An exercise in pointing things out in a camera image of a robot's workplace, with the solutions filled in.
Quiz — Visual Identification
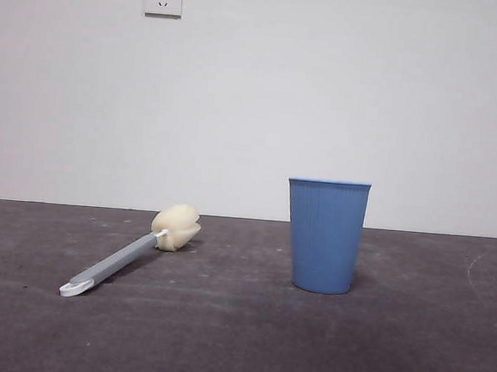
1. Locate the blue ribbed plastic cup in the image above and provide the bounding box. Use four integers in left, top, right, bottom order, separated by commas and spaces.
279, 175, 373, 297

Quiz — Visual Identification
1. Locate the grey-handled sponge cup brush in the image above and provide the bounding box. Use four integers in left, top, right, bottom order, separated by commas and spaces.
58, 195, 203, 308

